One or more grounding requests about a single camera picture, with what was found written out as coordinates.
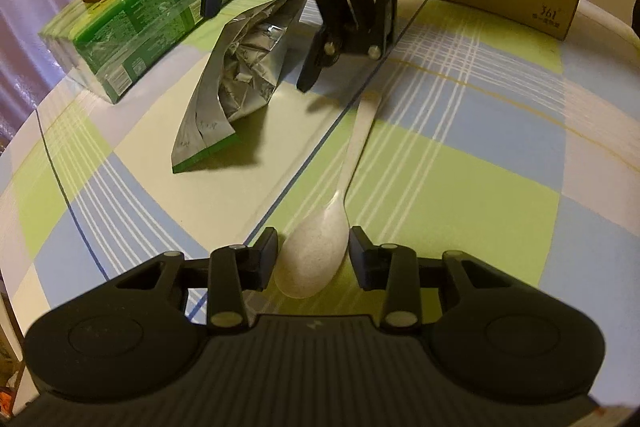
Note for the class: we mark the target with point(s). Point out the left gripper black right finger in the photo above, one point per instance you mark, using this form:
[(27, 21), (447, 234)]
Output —
[(391, 268)]

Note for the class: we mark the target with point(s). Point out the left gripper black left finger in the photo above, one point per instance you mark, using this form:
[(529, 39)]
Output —
[(237, 268)]

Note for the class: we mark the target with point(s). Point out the white plastic spoon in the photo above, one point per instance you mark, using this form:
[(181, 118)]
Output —
[(314, 251)]

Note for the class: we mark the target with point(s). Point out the silver foil bag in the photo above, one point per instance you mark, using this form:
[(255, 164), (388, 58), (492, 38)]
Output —
[(239, 78)]

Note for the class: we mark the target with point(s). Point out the green tissue multipack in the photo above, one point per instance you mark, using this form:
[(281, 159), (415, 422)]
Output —
[(109, 45)]

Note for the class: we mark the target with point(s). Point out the purple curtain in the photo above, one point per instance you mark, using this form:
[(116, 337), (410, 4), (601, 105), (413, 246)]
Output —
[(28, 70)]

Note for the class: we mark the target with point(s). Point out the checked tablecloth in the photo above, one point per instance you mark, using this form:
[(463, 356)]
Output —
[(474, 134)]

